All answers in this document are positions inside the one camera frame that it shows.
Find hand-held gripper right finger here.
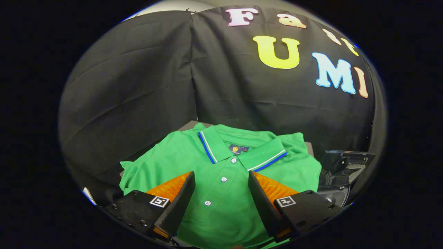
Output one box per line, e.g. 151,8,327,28
248,170,344,242

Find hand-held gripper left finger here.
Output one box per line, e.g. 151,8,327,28
106,171,196,242

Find green polo shirt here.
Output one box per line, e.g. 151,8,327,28
119,123,322,249

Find dark washing machine lid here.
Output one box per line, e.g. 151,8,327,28
319,150,376,190

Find grey cabinet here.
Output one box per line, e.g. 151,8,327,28
119,120,314,177

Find black backdrop cloth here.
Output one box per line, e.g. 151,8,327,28
58,5,387,197

